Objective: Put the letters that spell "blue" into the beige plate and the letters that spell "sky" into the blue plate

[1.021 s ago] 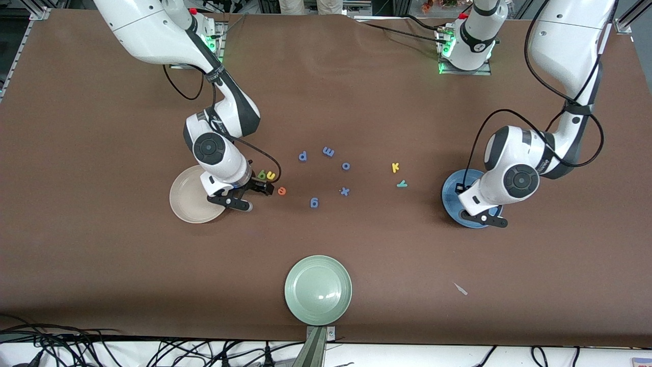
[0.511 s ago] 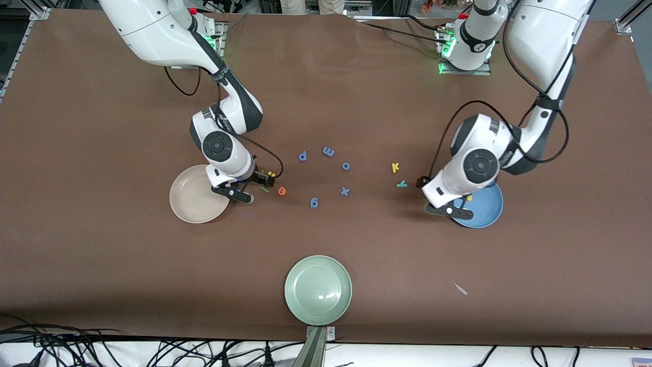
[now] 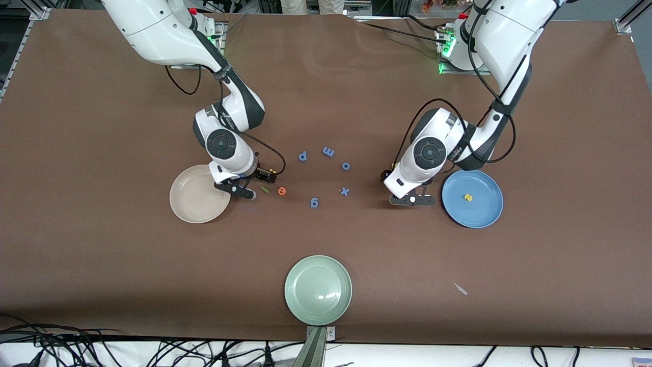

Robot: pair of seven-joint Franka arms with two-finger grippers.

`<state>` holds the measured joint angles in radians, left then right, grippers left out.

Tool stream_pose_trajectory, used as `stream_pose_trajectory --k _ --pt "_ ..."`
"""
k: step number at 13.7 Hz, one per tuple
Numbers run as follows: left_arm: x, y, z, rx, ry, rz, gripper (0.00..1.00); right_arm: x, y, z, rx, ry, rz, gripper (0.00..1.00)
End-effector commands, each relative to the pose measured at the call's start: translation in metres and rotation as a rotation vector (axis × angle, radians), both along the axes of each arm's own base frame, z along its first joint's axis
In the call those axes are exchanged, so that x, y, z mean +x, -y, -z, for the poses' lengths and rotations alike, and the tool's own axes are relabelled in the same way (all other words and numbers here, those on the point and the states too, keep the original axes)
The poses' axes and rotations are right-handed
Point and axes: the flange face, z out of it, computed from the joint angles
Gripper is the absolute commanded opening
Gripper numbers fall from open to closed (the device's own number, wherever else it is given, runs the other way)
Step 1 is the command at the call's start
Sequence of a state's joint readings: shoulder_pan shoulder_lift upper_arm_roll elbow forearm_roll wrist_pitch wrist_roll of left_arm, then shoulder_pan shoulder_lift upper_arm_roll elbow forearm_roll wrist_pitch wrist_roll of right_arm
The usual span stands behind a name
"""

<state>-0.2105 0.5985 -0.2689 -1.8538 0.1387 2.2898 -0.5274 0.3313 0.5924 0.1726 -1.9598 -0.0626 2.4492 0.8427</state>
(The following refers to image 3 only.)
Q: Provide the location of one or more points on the beige round plate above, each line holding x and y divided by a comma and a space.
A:
193, 199

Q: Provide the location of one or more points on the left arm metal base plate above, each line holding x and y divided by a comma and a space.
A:
451, 70

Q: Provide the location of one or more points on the blue foam letter x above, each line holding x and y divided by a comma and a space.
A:
345, 191

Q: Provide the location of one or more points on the person in beige trousers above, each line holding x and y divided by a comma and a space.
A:
293, 6

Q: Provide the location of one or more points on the white tape scrap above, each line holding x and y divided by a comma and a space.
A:
460, 288

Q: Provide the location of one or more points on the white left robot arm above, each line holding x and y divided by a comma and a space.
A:
509, 35

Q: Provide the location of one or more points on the blue foam letter p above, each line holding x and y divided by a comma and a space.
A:
300, 157

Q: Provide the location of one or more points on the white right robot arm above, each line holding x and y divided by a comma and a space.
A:
153, 30

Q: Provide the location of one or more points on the grey metal camera bracket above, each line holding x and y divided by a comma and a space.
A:
318, 346

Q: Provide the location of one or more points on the orange background items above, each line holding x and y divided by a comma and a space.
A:
428, 6

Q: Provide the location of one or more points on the blue foam letter g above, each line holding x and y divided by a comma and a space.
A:
317, 203

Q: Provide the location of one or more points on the blue foam letter m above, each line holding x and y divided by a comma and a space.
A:
328, 151

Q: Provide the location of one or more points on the blue round plate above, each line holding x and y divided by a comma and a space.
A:
479, 209

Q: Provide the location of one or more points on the green round plate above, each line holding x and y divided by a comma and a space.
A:
318, 290

